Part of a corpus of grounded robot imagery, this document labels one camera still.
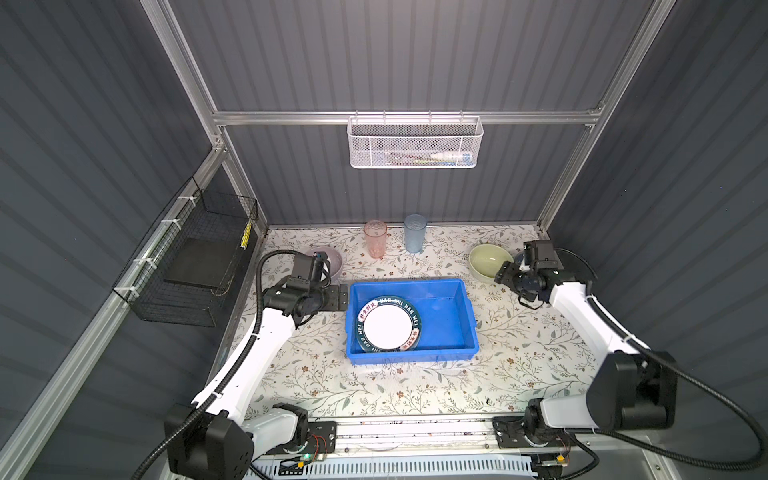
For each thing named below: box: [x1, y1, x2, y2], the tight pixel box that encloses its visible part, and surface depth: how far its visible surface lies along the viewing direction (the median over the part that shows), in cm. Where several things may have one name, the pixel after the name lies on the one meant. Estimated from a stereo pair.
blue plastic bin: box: [345, 279, 479, 364], surface depth 91 cm
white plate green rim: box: [355, 295, 421, 353], surface depth 91 cm
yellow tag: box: [240, 221, 252, 250], surface depth 84 cm
